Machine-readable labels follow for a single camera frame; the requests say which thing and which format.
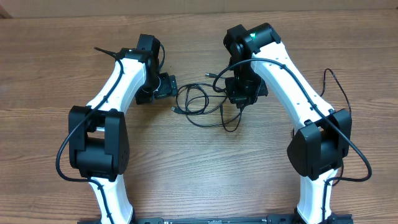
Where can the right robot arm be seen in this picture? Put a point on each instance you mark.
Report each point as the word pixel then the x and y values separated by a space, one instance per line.
pixel 261 63

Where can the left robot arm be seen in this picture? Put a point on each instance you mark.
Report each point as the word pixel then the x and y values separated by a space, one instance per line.
pixel 97 133

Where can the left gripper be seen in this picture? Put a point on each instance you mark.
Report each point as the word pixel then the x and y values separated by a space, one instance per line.
pixel 169 87

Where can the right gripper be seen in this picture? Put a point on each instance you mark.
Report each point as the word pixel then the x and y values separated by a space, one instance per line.
pixel 244 97

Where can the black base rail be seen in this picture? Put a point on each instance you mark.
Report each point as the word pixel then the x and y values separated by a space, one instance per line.
pixel 214 221

